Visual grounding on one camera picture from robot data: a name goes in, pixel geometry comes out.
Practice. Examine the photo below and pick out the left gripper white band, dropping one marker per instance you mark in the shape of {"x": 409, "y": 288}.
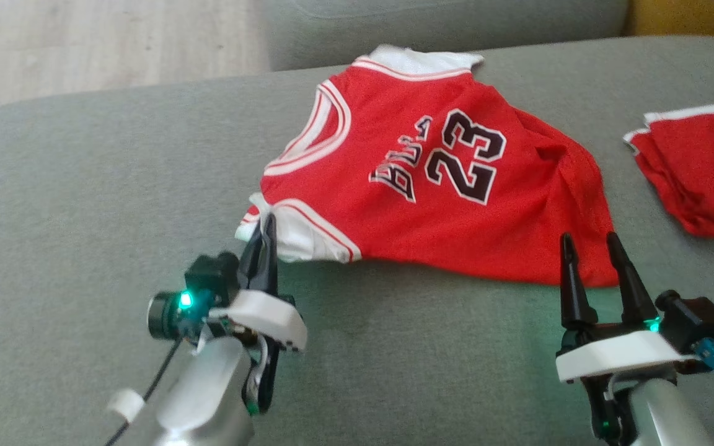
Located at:
{"x": 270, "y": 316}

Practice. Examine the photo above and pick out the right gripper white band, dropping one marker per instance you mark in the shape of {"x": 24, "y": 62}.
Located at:
{"x": 617, "y": 353}

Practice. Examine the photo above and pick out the red basketball jersey number 23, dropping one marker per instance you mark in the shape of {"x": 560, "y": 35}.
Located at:
{"x": 456, "y": 235}

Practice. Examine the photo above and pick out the red shorts with white trim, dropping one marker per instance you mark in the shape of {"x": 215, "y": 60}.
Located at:
{"x": 710, "y": 173}

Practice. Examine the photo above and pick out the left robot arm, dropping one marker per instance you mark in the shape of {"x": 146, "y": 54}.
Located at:
{"x": 208, "y": 396}

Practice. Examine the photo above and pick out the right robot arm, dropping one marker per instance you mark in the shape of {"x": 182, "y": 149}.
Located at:
{"x": 667, "y": 415}

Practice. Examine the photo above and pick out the wide grey sofa seat cushion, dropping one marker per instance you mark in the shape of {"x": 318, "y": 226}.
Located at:
{"x": 84, "y": 217}

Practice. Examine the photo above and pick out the large yellow sofa backrest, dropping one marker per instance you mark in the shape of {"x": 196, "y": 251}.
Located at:
{"x": 691, "y": 15}

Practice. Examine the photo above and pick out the long grey sofa seat cushion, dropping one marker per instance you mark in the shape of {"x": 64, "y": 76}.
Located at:
{"x": 456, "y": 25}

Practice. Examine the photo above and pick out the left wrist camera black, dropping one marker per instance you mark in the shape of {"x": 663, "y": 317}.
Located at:
{"x": 208, "y": 275}

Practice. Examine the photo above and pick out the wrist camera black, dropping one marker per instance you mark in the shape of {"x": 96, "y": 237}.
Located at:
{"x": 698, "y": 322}
{"x": 208, "y": 275}

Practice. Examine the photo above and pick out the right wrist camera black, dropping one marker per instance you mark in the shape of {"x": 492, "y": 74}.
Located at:
{"x": 698, "y": 322}

